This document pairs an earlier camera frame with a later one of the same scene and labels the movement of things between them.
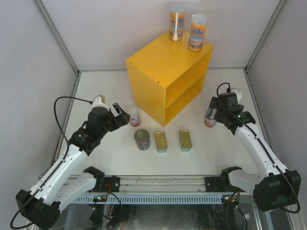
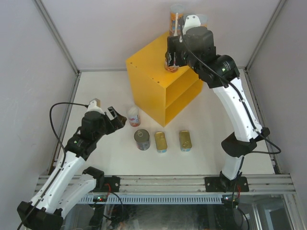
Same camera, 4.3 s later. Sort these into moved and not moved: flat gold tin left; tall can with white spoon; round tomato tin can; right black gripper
Moved: right black gripper
Not moved: round tomato tin can; flat gold tin left; tall can with white spoon
